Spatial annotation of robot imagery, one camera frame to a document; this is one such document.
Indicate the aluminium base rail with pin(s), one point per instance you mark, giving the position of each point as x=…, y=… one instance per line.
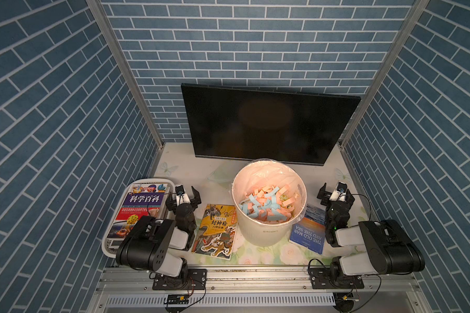
x=254, y=289

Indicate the aluminium corner post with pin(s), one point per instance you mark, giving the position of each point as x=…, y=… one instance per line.
x=400, y=39
x=105, y=27

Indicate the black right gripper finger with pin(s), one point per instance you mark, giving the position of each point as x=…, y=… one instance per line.
x=349, y=198
x=323, y=194

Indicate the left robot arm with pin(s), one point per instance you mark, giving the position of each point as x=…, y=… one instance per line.
x=156, y=220

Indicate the aluminium corner post right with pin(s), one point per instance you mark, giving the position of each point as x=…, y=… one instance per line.
x=400, y=39

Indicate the blue old man sea book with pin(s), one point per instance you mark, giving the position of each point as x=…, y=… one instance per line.
x=310, y=231

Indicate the pile of discarded sticky notes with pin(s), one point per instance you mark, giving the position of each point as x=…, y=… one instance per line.
x=271, y=204

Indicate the black computer monitor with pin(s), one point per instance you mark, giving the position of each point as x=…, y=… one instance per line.
x=296, y=128

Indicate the yellow comic book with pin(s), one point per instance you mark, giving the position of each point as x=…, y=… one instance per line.
x=217, y=231

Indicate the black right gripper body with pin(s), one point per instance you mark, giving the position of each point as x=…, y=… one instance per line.
x=329, y=206

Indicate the floral table mat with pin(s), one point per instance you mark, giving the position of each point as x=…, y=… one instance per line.
x=213, y=179

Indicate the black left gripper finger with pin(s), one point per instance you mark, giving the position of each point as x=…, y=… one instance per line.
x=171, y=202
x=195, y=201

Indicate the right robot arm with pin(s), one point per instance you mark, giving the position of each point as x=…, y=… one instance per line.
x=388, y=248

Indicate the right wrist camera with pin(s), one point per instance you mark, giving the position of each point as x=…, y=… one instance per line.
x=339, y=192

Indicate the science encyclopedia book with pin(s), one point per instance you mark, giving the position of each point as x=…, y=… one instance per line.
x=140, y=199

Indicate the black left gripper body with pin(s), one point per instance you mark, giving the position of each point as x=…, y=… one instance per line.
x=189, y=207

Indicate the aluminium corner post left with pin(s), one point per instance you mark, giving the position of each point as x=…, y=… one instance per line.
x=105, y=27

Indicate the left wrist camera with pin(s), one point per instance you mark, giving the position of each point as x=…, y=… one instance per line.
x=181, y=195

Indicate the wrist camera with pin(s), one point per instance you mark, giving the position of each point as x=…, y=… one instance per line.
x=339, y=192
x=181, y=195

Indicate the white waste bin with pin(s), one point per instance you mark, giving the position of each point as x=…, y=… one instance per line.
x=255, y=175

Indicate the white perforated tray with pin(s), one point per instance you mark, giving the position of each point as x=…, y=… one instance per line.
x=110, y=249

